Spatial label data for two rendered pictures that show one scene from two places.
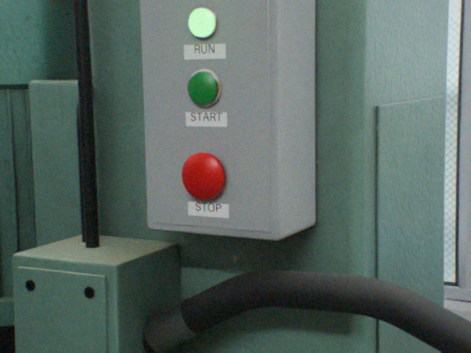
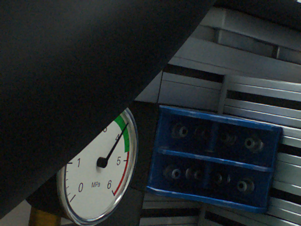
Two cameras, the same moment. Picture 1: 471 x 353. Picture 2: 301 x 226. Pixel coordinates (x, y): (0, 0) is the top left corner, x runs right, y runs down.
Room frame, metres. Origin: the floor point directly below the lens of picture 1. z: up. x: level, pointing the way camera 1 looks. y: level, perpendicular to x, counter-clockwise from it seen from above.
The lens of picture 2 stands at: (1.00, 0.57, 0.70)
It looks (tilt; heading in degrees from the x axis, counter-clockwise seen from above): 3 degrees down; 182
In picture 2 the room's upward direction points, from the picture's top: 10 degrees clockwise
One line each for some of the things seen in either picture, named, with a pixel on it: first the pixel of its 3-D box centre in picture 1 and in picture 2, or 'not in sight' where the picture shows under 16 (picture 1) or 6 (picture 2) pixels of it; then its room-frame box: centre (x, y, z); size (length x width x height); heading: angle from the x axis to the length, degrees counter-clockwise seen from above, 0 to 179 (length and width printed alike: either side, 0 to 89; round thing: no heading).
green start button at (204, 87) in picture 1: (202, 88); not in sight; (0.53, 0.02, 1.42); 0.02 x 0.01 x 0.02; 61
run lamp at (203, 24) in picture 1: (201, 22); not in sight; (0.53, 0.02, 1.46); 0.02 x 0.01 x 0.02; 61
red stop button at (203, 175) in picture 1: (203, 176); not in sight; (0.53, 0.02, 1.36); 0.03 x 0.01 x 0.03; 61
